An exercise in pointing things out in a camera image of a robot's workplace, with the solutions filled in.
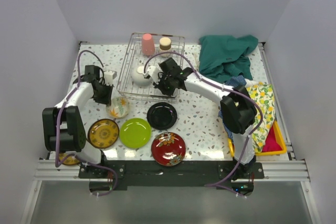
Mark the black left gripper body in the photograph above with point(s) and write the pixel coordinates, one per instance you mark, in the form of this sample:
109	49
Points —
103	96

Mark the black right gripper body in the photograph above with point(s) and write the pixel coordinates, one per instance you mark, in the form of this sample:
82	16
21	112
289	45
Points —
166	85

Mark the white floral bowl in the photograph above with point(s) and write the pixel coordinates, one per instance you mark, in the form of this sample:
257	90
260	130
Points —
119	107

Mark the steel cup beige sleeve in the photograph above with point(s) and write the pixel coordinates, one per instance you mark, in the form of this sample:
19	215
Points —
165	44

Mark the pink plastic cup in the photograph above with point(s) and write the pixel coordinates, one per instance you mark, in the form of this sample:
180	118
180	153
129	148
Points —
148	46

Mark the black plate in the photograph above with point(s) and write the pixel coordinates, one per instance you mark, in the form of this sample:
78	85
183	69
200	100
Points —
161	116

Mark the lime green plate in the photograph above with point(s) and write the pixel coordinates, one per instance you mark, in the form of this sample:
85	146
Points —
135	133

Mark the red floral plate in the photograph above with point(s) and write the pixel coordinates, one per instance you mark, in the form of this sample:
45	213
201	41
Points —
168	149

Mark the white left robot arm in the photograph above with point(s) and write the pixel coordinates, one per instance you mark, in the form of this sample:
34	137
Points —
64	131

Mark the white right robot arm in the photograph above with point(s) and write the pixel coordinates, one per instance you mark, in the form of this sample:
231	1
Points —
238	110

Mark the yellow patterned plate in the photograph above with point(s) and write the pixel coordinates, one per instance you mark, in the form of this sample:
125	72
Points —
103	133
69	161

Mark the teal green cloth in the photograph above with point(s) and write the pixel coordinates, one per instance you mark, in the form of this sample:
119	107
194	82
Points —
223	57

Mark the blue checked cloth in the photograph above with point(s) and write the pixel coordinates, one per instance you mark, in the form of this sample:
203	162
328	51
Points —
234	82

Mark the lemon print cloth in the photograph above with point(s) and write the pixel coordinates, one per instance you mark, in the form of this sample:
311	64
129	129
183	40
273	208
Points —
263	95

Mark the magenta cloth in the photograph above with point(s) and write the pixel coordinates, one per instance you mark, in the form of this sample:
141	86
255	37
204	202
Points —
271	144

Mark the yellow plastic bin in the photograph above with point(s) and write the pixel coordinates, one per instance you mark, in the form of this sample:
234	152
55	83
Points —
259	138

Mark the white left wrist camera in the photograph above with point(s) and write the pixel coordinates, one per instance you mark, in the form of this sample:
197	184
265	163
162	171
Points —
108	77

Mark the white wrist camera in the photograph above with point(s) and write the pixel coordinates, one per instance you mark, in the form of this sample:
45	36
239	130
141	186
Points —
152	72
108	77

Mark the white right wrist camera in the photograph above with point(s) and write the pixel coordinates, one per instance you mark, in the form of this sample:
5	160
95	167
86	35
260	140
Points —
152	72

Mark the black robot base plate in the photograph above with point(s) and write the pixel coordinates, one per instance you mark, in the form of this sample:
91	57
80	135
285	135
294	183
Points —
152	174

